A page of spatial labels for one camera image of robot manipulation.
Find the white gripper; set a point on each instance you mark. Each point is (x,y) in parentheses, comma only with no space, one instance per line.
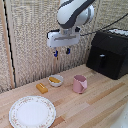
(63,38)

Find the small white bowl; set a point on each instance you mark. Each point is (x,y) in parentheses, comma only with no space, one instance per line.
(55,83)

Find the black air fryer drawer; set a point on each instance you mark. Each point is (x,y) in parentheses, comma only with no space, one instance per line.
(101,63)

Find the white rounded robot base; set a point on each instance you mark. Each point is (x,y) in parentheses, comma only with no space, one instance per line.
(122,120)

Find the yellow food piece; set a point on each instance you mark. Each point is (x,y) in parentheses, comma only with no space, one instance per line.
(55,80)

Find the pink mug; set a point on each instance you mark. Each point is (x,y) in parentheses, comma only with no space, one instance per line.
(79,83)

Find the yellow butter block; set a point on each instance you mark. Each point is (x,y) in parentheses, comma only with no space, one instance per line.
(42,88)

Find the white floral rim plate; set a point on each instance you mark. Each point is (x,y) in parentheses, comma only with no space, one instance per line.
(32,112)

